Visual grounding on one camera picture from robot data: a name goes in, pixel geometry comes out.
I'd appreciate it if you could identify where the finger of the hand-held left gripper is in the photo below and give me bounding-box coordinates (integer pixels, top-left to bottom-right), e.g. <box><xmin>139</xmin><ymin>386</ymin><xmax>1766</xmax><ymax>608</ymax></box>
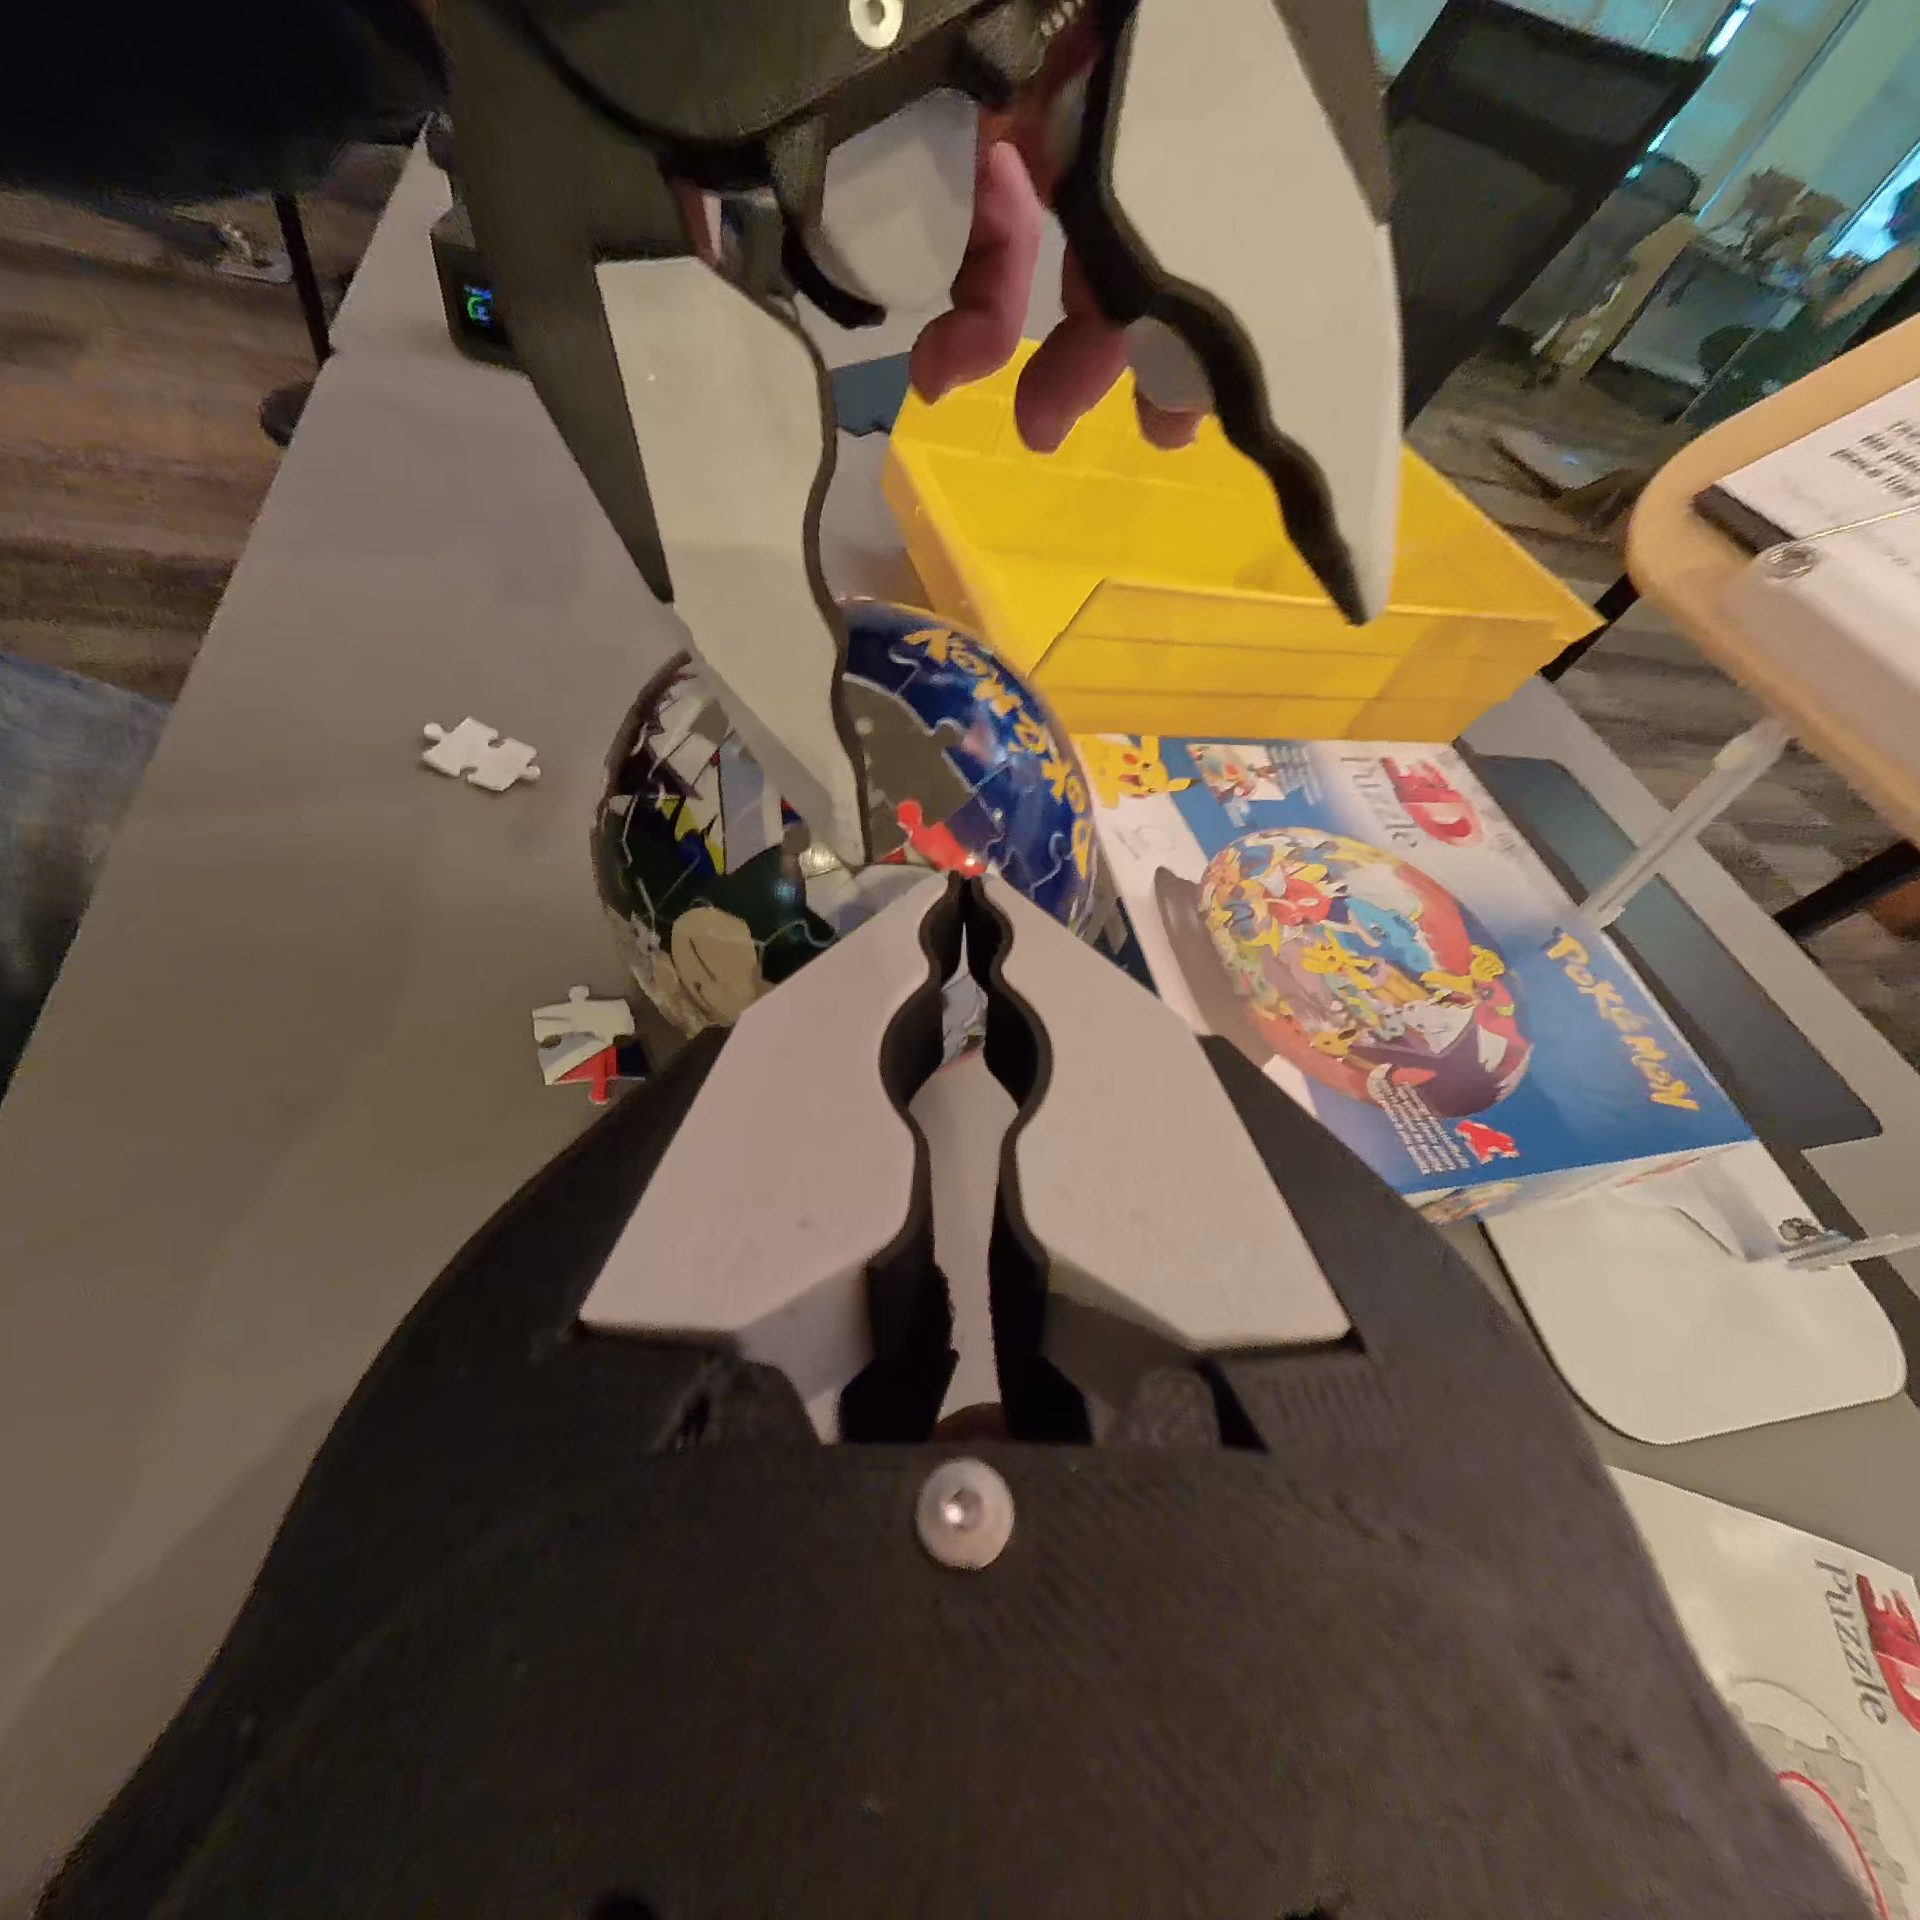
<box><xmin>1057</xmin><ymin>0</ymin><xmax>1408</xmax><ymax>627</ymax></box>
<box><xmin>444</xmin><ymin>67</ymin><xmax>876</xmax><ymax>873</ymax></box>

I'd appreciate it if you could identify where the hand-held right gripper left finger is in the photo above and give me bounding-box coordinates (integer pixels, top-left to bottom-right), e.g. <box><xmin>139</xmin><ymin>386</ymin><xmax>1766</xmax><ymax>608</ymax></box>
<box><xmin>577</xmin><ymin>874</ymin><xmax>963</xmax><ymax>1443</ymax></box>

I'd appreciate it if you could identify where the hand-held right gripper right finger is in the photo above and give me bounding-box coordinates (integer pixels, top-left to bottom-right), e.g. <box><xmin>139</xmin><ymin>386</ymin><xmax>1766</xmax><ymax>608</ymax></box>
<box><xmin>966</xmin><ymin>874</ymin><xmax>1355</xmax><ymax>1443</ymax></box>

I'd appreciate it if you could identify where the colourful puzzle ball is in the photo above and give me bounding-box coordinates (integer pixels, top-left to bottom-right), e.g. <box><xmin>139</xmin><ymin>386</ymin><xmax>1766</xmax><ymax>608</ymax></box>
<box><xmin>595</xmin><ymin>601</ymin><xmax>1105</xmax><ymax>1037</ymax></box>

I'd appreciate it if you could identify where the red and white puzzle piece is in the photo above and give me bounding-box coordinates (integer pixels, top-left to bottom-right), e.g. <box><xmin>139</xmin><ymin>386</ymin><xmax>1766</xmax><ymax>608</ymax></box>
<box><xmin>533</xmin><ymin>981</ymin><xmax>650</xmax><ymax>1109</ymax></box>

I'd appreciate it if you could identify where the blue puzzle box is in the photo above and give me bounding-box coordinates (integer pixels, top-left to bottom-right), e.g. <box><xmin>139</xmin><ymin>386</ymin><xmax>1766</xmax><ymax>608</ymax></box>
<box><xmin>1068</xmin><ymin>733</ymin><xmax>1761</xmax><ymax>1224</ymax></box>

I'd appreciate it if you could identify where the person's left hand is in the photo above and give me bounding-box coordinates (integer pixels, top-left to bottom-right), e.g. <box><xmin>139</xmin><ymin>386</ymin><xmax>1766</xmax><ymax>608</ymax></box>
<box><xmin>907</xmin><ymin>131</ymin><xmax>1215</xmax><ymax>454</ymax></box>

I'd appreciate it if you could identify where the blue mat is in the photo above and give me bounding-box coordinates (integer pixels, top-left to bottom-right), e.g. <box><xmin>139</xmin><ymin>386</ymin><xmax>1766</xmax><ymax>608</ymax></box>
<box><xmin>828</xmin><ymin>359</ymin><xmax>923</xmax><ymax>438</ymax></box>

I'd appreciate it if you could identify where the black mesh chair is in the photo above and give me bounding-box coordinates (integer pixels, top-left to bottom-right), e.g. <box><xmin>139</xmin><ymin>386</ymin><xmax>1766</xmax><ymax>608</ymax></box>
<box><xmin>1383</xmin><ymin>0</ymin><xmax>1713</xmax><ymax>424</ymax></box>

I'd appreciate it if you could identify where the small black display device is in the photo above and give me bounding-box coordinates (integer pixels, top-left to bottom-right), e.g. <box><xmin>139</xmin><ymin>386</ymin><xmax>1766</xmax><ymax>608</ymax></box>
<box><xmin>432</xmin><ymin>205</ymin><xmax>524</xmax><ymax>370</ymax></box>

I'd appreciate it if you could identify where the yellow plastic bin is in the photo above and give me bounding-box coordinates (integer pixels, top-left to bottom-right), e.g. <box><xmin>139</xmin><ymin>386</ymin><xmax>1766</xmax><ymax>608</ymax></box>
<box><xmin>881</xmin><ymin>336</ymin><xmax>1606</xmax><ymax>746</ymax></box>

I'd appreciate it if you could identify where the black floor stand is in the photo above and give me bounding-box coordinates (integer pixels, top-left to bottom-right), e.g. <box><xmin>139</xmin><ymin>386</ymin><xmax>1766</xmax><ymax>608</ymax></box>
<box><xmin>262</xmin><ymin>191</ymin><xmax>334</xmax><ymax>448</ymax></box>

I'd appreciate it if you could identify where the round wooden table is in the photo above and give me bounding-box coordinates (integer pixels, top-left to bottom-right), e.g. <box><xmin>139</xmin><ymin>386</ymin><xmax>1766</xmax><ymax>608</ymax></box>
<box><xmin>1583</xmin><ymin>319</ymin><xmax>1920</xmax><ymax>935</ymax></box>

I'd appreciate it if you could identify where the white mat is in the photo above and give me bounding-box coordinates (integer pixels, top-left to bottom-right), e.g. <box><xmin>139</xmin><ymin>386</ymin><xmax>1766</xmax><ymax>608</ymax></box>
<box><xmin>1480</xmin><ymin>1150</ymin><xmax>1908</xmax><ymax>1443</ymax></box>

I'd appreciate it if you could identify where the white paper sign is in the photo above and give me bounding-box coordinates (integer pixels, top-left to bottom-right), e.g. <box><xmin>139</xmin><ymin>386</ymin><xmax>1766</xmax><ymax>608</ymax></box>
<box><xmin>1689</xmin><ymin>373</ymin><xmax>1920</xmax><ymax>556</ymax></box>

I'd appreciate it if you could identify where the blue rug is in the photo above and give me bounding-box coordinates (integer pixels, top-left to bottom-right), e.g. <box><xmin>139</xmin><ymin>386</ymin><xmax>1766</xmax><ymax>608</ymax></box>
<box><xmin>0</xmin><ymin>650</ymin><xmax>168</xmax><ymax>1091</ymax></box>

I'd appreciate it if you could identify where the printed instruction sheet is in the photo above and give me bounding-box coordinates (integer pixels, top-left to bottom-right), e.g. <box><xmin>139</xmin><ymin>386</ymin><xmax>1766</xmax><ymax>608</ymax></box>
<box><xmin>1615</xmin><ymin>1471</ymin><xmax>1920</xmax><ymax>1920</ymax></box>

